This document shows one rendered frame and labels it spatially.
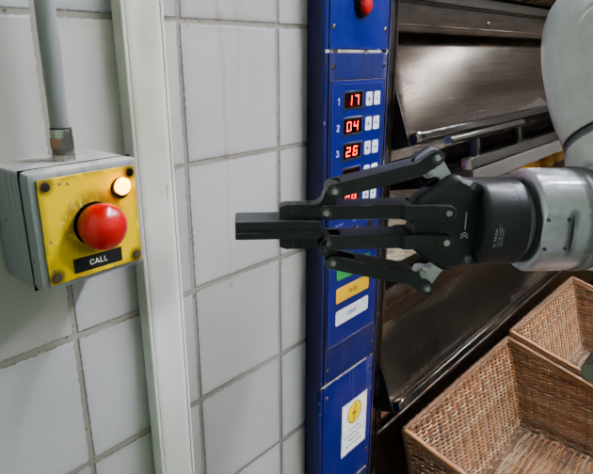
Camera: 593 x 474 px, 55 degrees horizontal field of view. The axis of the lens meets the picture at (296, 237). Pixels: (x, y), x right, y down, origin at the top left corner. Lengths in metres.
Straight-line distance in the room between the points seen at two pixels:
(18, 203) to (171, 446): 0.37
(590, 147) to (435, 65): 0.61
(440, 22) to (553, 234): 0.68
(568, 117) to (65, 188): 0.45
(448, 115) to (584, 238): 0.66
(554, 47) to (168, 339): 0.50
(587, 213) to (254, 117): 0.40
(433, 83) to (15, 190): 0.79
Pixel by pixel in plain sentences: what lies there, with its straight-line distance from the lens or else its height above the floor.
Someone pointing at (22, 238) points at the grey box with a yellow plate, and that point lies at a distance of 0.51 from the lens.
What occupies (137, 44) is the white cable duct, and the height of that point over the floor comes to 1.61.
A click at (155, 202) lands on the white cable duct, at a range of 0.61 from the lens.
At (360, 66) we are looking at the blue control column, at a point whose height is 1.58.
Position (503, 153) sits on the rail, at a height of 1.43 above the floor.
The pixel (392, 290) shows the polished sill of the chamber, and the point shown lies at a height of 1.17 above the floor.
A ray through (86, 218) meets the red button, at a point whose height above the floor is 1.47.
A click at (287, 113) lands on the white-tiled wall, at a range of 0.76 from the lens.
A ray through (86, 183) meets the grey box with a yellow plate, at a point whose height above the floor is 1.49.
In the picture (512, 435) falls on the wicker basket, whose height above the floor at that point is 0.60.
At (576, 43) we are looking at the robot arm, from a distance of 0.60.
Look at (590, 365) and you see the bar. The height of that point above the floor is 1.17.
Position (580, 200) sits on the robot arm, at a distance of 0.50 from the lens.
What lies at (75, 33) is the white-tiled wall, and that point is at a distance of 0.58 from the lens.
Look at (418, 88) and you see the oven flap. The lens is 1.05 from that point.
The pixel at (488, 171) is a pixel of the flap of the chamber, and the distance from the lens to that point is 0.98.
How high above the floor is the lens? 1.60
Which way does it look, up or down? 18 degrees down
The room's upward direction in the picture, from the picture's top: straight up
